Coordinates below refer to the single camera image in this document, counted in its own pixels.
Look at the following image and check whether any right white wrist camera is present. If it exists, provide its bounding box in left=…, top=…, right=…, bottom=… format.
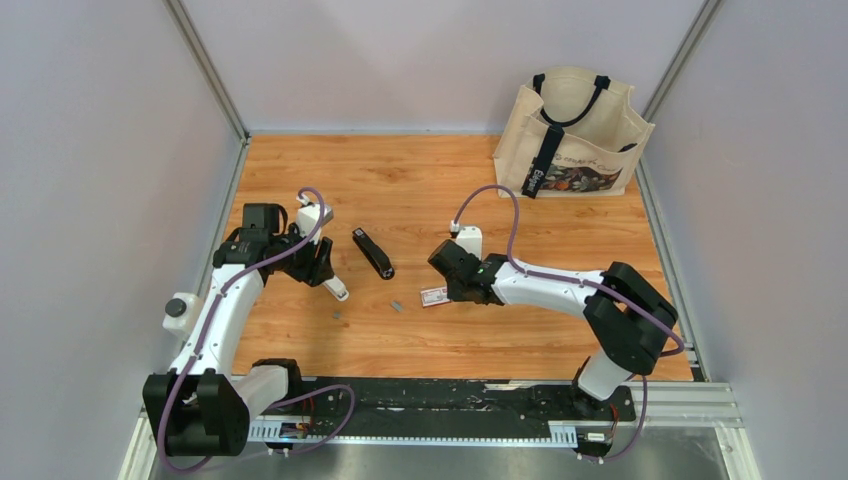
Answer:
left=449, top=220, right=483, bottom=260

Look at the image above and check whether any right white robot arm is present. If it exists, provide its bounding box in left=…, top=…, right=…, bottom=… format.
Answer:
left=428, top=239, right=685, bottom=419

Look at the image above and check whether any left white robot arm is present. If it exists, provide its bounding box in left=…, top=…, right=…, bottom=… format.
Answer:
left=142, top=198, right=349, bottom=461

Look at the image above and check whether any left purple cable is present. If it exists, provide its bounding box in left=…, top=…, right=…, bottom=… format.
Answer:
left=155, top=186, right=357, bottom=475

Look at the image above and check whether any white stapler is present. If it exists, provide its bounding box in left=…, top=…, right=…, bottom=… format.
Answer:
left=322, top=276, right=349, bottom=302

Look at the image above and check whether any purple cable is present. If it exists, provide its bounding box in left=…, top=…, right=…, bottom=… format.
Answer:
left=155, top=186, right=357, bottom=475
left=449, top=184, right=686, bottom=464

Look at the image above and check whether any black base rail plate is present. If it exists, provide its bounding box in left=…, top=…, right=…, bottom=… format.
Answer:
left=275, top=377, right=639, bottom=439

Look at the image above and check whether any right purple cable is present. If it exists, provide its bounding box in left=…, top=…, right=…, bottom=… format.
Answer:
left=449, top=184, right=686, bottom=464

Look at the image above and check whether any black stapler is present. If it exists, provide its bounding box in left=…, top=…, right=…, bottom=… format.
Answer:
left=352, top=228, right=395, bottom=280

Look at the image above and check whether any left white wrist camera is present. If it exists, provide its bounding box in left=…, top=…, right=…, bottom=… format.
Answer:
left=295, top=193, right=334, bottom=244

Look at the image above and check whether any red white staple box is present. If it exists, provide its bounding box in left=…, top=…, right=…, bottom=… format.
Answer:
left=420, top=286, right=451, bottom=308

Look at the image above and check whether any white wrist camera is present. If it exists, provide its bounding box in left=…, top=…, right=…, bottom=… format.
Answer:
left=449, top=220, right=483, bottom=260
left=295, top=193, right=334, bottom=244

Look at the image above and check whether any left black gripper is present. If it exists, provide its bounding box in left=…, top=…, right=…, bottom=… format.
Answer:
left=269, top=222, right=335, bottom=288

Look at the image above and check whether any beige canvas tote bag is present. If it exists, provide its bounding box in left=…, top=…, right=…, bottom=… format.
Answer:
left=493, top=66, right=655, bottom=198

